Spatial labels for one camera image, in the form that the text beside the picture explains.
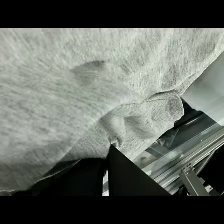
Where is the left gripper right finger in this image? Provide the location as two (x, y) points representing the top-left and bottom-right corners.
(107, 144), (172, 197)

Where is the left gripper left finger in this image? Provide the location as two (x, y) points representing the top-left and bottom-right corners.
(23, 157), (108, 197)

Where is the grey garment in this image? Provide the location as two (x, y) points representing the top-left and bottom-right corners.
(0, 28), (224, 195)

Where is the silver frame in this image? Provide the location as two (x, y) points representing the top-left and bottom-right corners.
(133, 112), (224, 197)

